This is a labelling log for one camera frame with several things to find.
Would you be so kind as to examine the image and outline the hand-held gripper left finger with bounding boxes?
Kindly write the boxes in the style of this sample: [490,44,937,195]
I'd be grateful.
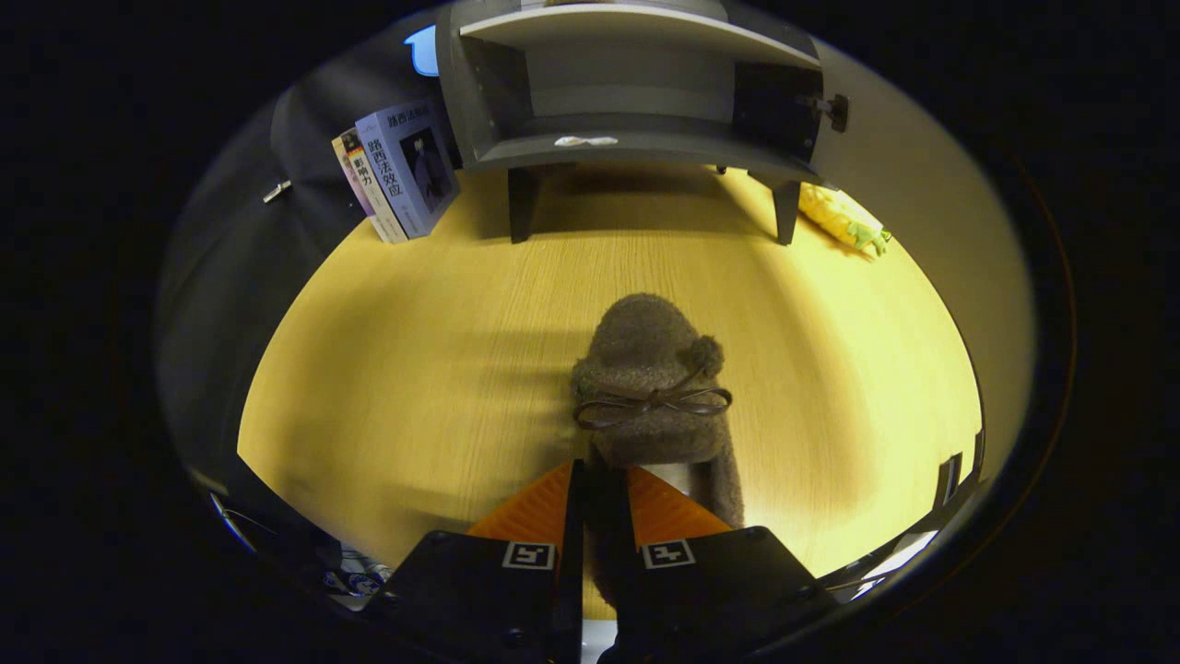
[364,459,584,664]

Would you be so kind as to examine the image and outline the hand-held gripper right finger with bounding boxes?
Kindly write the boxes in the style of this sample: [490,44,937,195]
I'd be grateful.
[613,466,836,664]

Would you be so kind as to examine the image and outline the brown fuzzy shoe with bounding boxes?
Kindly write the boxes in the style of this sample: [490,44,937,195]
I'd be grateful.
[570,293,746,610]

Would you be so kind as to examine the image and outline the grey shoe cabinet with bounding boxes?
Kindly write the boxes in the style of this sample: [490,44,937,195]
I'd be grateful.
[435,0,849,246]

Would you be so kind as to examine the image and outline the white blue printed object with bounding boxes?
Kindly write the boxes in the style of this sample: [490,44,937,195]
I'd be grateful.
[321,544,395,599]

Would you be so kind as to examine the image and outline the yellow plush toy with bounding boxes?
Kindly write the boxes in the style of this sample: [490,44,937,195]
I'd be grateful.
[797,183,893,259]

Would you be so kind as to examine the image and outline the black backdrop cloth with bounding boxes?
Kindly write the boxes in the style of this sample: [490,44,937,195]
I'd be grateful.
[157,18,448,462]

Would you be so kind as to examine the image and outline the grey-blue book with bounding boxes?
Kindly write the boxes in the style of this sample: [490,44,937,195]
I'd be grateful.
[355,100,462,243]

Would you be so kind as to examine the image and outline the white orange spine book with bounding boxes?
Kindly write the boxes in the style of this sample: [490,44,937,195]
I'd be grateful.
[331,127,393,245]

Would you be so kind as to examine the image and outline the black metal frame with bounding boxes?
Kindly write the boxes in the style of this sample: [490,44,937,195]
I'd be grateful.
[936,429,987,514]

